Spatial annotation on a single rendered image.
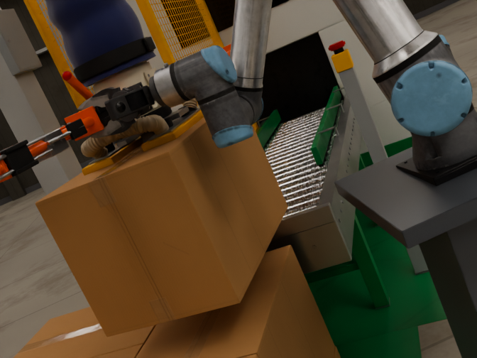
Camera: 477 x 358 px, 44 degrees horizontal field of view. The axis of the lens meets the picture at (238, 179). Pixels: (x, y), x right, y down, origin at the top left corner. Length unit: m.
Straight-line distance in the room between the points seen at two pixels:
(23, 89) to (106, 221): 1.63
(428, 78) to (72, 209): 0.87
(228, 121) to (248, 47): 0.20
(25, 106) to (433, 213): 2.19
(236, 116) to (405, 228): 0.43
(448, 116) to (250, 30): 0.49
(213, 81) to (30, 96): 1.83
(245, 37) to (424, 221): 0.57
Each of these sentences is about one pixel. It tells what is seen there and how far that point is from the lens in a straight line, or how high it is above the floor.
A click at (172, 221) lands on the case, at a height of 0.89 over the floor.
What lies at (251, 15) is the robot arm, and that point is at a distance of 1.38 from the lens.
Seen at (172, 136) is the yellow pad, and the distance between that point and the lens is 1.47.
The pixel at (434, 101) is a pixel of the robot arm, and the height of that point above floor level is 0.96.
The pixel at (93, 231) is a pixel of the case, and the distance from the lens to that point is 1.48.
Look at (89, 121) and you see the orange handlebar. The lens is 1.39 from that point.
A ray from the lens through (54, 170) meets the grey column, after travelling 3.02.
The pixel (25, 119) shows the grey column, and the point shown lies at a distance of 3.02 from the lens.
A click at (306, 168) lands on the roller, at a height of 0.55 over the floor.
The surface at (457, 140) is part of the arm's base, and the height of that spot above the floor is 0.82.
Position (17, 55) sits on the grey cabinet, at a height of 1.55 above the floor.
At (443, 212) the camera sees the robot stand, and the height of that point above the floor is 0.75.
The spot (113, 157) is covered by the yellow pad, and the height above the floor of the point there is 1.06.
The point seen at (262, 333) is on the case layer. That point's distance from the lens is 1.49.
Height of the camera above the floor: 1.21
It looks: 12 degrees down
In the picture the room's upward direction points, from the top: 24 degrees counter-clockwise
